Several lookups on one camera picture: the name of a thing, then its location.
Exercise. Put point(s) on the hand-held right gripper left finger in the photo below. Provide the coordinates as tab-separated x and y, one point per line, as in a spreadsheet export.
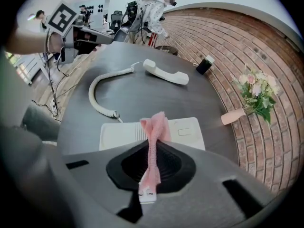
128	170

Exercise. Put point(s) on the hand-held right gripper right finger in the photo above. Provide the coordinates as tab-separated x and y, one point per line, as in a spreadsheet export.
178	170

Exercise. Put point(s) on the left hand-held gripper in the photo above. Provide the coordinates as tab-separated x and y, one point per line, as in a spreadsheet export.
61	18

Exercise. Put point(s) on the pink cloth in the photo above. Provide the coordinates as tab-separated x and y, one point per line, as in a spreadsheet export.
153	151

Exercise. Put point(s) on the white desk phone base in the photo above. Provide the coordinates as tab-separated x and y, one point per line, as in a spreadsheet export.
118	134

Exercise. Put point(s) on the white desk phone handset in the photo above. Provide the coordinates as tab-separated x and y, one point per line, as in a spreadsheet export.
166	74

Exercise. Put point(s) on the person's left forearm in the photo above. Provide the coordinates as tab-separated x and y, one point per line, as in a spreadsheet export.
28	41

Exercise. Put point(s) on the dark desk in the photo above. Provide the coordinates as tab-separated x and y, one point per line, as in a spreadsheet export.
147	96

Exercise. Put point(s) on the black office chair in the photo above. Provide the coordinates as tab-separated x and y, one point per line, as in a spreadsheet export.
116	18

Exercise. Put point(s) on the round dark basket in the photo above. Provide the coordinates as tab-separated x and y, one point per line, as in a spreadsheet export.
167	49

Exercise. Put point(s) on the pink vase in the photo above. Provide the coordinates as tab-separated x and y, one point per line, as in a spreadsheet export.
231	117

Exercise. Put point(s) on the black box with white top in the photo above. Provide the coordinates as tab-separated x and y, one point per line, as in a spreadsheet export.
203	65

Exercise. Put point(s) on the white power strip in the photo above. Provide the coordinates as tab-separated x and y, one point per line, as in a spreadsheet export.
54	104

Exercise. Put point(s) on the pink and white flower bouquet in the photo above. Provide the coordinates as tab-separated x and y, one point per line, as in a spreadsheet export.
257	89

